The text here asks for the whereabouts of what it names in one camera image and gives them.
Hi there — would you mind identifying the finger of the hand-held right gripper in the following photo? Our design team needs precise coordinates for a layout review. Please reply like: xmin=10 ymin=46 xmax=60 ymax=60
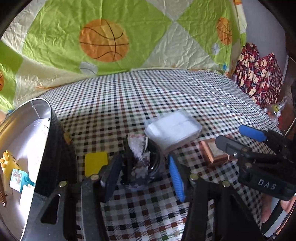
xmin=239 ymin=125 xmax=292 ymax=153
xmin=215 ymin=135 xmax=281 ymax=168

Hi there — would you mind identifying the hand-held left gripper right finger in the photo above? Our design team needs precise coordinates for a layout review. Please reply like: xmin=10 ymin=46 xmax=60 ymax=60
xmin=168 ymin=153 xmax=264 ymax=241

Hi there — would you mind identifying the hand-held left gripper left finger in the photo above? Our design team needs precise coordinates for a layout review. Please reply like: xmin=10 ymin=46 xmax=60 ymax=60
xmin=23 ymin=153 xmax=124 ymax=241

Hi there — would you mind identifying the black jar with wrap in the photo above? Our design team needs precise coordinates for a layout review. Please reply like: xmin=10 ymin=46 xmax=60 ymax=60
xmin=120 ymin=133 xmax=166 ymax=188

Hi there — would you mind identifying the clear white plastic box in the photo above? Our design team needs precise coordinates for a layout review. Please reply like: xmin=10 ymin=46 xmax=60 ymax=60
xmin=144 ymin=110 xmax=202 ymax=154

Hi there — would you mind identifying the cyan toy block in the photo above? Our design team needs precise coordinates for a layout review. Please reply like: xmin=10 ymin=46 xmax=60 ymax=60
xmin=10 ymin=169 xmax=36 ymax=192

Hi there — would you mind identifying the round metal tin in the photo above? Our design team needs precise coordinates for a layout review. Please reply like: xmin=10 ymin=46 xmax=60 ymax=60
xmin=0 ymin=98 xmax=78 ymax=241

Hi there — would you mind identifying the person's right hand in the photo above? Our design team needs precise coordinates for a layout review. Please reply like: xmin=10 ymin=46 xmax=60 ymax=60
xmin=280 ymin=197 xmax=296 ymax=214

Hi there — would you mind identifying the yellow cube block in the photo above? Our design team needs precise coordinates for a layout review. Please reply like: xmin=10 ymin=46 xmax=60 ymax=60
xmin=84 ymin=152 xmax=110 ymax=178

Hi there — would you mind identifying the plastic bag with yellow toy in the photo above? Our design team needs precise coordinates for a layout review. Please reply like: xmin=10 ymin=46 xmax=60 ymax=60
xmin=264 ymin=96 xmax=287 ymax=123

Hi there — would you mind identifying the dark wooden furniture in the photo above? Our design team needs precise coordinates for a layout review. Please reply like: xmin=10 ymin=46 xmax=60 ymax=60
xmin=279 ymin=56 xmax=296 ymax=137

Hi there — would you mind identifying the red bear print bedding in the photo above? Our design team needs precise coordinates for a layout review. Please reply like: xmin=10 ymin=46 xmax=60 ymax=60
xmin=233 ymin=42 xmax=284 ymax=108

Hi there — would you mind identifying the checkered bed sheet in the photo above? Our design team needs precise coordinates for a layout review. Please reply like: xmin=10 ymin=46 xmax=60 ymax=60
xmin=35 ymin=68 xmax=285 ymax=241

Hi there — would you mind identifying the basketball print bed sheet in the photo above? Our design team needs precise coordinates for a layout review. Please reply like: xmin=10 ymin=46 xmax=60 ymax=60
xmin=0 ymin=0 xmax=248 ymax=112

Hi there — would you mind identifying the copper square frame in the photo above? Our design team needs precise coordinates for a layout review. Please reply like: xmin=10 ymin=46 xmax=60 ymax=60
xmin=199 ymin=139 xmax=236 ymax=166

